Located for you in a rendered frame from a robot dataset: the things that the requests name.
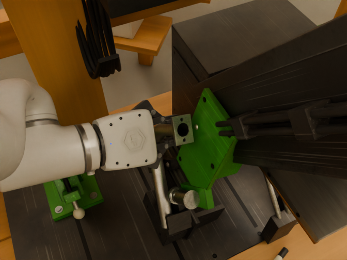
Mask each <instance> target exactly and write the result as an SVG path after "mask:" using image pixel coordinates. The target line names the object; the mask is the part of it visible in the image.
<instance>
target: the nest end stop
mask: <svg viewBox="0 0 347 260"><path fill-rule="evenodd" d="M159 227H160V231H162V232H164V233H166V234H168V235H171V234H174V233H176V232H179V231H182V230H185V229H188V228H191V227H192V224H191V223H189V224H186V225H183V226H180V227H177V228H175V229H172V230H168V229H164V228H162V225H159Z"/></svg>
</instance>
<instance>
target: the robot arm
mask: <svg viewBox="0 0 347 260"><path fill-rule="evenodd" d="M175 116H178V115H169V116H162V115H161V114H160V113H158V112H157V111H156V110H155V109H154V108H153V107H152V105H151V104H150V102H149V101H148V100H143V101H141V102H140V103H139V104H138V105H136V106H135V107H134V108H133V109H131V110H128V111H124V112H119V113H115V114H112V115H108V116H105V117H102V118H99V119H96V120H94V121H93V122H92V125H91V124H90V123H82V124H76V125H69V126H61V125H60V124H59V122H58V117H57V113H56V109H55V105H54V102H53V100H52V98H51V96H50V95H49V93H48V92H47V91H46V90H44V89H43V88H42V87H40V86H38V85H37V84H35V83H33V82H31V81H28V80H26V79H22V78H9V79H4V80H0V192H7V191H12V190H16V189H20V188H24V187H29V186H33V185H37V184H42V183H46V182H50V181H54V180H59V179H62V178H66V177H71V176H75V175H79V174H83V173H85V172H87V175H94V174H95V170H96V169H99V168H100V167H101V169H103V170H104V171H112V170H122V169H129V168H135V167H141V166H146V167H149V168H152V169H157V168H158V167H159V164H160V161H161V160H160V159H161V158H162V156H163V155H164V153H165V152H166V150H167V149H169V147H171V146H174V138H173V137H169V138H164V139H163V140H162V141H161V142H156V139H155V132H154V125H156V124H171V118H170V117H175Z"/></svg>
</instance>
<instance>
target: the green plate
mask: <svg viewBox="0 0 347 260"><path fill-rule="evenodd" d="M228 118H230V116H229V115H228V113H227V112H226V111H225V109H224V108H223V106H222V105H221V104H220V102H219V101H218V99H217V98H216V97H215V95H214V94H213V93H212V91H211V90H210V88H204V89H203V92H202V94H201V97H200V99H199V102H198V104H197V107H196V109H195V112H194V115H193V117H192V120H191V122H192V129H193V137H194V142H192V143H187V144H183V145H181V147H180V150H179V153H178V155H177V158H176V159H177V161H178V163H179V164H180V166H181V168H182V170H183V172H184V173H185V175H186V177H187V179H188V181H189V182H190V184H191V185H193V186H198V187H203V188H205V189H206V190H210V189H211V187H212V186H213V184H214V182H215V180H216V179H218V178H222V177H225V176H229V175H232V174H236V173H237V172H238V171H239V169H240V168H241V166H242V164H238V163H233V158H234V156H233V152H234V149H235V145H236V144H237V142H238V140H237V138H236V136H219V134H218V133H219V131H229V130H233V127H232V126H225V127H216V126H215V123H216V122H218V121H226V120H227V119H228ZM195 124H197V125H198V130H196V129H195V128H194V126H195Z"/></svg>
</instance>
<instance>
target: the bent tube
mask: <svg viewBox="0 0 347 260"><path fill-rule="evenodd" d="M170 118H171V124H157V125H156V126H155V127H154V132H155V139H156V142H161V141H162V140H163V139H164V137H165V136H173V140H174V145H175V146H179V145H183V144H187V143H192V142H194V137H193V129H192V122H191V114H186V115H180V116H175V117H170ZM181 118H182V121H180V119H181ZM183 139H184V141H183ZM160 160H161V161H160V164H159V167H158V168H157V169H152V168H151V171H152V177H153V182H154V188H155V194H156V199H157V205H158V208H159V214H160V220H161V225H162V228H164V229H167V225H166V219H165V217H166V216H169V215H172V208H171V202H170V201H169V199H168V192H169V191H168V186H167V180H166V174H165V169H164V163H163V157H162V158H161V159H160Z"/></svg>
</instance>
